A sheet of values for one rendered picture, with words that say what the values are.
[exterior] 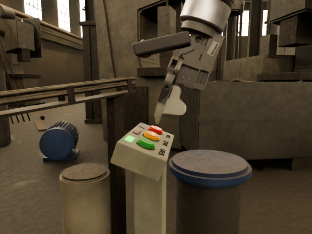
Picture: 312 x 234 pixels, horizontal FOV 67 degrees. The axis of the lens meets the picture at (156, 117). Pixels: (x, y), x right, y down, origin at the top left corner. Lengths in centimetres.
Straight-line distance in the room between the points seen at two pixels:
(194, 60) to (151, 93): 210
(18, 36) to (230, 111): 719
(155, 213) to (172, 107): 27
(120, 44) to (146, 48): 227
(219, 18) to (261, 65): 310
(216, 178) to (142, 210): 33
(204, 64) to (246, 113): 154
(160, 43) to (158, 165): 24
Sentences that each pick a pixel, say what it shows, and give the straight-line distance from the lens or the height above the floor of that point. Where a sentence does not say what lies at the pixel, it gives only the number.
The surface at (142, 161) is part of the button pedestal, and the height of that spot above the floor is 58.
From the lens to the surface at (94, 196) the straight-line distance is 59.
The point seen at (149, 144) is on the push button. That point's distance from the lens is 51.
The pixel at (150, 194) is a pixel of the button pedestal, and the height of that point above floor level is 47.
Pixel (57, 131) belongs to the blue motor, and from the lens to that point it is 224.
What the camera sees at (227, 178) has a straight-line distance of 86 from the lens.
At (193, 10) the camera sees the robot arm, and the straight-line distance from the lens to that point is 48.
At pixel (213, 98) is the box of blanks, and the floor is 61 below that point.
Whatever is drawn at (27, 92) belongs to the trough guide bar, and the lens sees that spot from 75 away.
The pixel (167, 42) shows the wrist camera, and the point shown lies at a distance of 48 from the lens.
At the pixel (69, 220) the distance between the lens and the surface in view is 63.
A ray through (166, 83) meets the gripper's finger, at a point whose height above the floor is 74.
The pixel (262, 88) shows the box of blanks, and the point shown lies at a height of 68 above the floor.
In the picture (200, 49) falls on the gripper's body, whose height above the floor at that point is 80.
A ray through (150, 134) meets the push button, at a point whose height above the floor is 61.
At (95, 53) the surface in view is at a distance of 435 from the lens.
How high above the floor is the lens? 74
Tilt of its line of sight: 8 degrees down
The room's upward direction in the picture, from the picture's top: straight up
